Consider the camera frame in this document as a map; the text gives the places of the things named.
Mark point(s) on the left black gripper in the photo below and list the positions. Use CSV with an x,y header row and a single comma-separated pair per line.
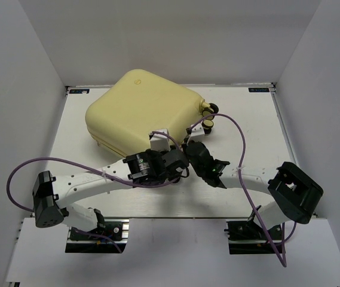
x,y
154,153

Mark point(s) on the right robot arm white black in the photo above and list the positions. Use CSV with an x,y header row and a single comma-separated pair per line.
x,y
295,195

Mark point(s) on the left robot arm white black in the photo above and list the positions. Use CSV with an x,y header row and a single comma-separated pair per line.
x,y
55,198

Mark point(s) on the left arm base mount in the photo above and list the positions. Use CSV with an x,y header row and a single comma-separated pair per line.
x,y
110,239

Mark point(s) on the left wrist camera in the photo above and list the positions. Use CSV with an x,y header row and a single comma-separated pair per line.
x,y
159,141

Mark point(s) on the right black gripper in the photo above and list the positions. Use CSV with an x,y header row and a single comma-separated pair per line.
x,y
184,145

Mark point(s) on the pale yellow suitcase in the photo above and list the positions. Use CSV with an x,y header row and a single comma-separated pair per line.
x,y
138,104

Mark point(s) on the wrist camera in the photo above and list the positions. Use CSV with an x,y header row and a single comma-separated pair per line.
x,y
195,134
159,141

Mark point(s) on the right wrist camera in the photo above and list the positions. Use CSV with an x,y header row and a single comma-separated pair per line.
x,y
195,134

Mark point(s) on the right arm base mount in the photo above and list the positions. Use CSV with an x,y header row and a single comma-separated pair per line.
x,y
246,238

